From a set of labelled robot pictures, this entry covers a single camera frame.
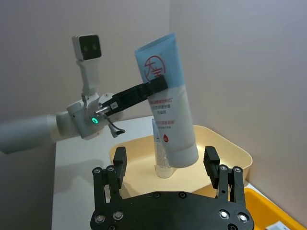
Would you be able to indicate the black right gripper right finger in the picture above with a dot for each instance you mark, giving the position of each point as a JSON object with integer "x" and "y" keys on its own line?
{"x": 230, "y": 184}

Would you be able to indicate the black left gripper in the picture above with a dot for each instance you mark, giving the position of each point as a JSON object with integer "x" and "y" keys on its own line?
{"x": 124, "y": 99}

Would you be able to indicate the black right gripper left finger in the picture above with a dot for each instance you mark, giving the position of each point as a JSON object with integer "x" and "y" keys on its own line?
{"x": 111, "y": 182}

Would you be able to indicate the blue white tube red logo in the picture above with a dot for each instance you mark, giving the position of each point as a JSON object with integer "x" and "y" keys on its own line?
{"x": 172, "y": 115}

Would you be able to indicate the cream plastic tray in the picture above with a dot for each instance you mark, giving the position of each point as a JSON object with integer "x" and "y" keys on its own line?
{"x": 227, "y": 153}

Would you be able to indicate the shallow yellow plastic crate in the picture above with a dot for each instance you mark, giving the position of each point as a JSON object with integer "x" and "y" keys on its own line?
{"x": 268, "y": 206}

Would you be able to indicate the blue white tube small print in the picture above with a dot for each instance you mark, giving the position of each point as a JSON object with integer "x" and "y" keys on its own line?
{"x": 161, "y": 155}

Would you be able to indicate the white box pale floral print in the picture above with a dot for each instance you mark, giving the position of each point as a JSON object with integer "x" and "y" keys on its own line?
{"x": 279, "y": 226}

